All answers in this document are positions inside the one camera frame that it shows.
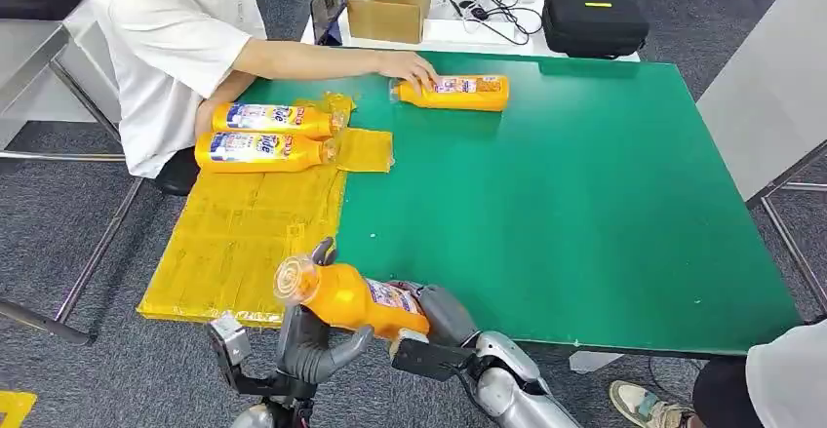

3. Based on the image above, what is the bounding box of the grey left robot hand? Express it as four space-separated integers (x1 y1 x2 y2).
277 237 374 384

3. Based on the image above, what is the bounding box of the white table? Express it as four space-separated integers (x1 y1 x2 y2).
299 0 642 63

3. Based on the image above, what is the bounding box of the pale sneaker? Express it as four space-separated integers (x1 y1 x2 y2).
608 380 695 428

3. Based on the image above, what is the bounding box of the grey steel-legged table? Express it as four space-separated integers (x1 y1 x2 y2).
0 19 146 347

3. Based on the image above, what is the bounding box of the orange drink bottle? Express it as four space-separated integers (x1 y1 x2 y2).
194 131 338 175
389 74 510 113
212 101 347 140
273 253 433 341

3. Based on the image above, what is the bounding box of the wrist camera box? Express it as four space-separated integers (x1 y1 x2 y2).
206 311 315 404
389 329 476 383

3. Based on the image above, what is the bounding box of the white slanted panel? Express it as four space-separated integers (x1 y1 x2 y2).
696 0 827 202

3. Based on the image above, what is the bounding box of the green table mat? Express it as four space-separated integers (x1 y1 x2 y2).
239 49 803 357

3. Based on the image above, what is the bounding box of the person beside table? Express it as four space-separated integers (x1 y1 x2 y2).
84 0 442 197

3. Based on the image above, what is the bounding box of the steel floor frame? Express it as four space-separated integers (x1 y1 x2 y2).
746 140 827 313

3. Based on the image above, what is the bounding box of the small black adapter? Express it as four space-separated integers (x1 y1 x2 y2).
450 0 491 22

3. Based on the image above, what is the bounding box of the yellow sheet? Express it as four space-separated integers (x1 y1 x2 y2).
137 92 395 329

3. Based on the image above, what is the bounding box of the dark tablet screen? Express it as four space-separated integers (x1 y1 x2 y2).
309 0 348 47

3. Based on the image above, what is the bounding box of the yellow floor marker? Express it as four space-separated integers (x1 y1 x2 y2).
0 390 38 428

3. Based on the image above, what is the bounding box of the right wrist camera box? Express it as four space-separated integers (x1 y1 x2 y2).
389 329 476 383

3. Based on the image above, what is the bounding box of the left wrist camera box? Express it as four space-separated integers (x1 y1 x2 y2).
206 311 315 404

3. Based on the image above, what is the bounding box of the person's left hand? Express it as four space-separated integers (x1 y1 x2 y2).
376 50 442 96

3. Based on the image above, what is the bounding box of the cardboard box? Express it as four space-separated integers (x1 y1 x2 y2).
346 0 433 45

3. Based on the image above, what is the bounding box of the black cable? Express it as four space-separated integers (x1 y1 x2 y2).
436 0 545 47

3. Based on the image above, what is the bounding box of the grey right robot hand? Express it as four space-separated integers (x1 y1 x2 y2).
387 281 480 349

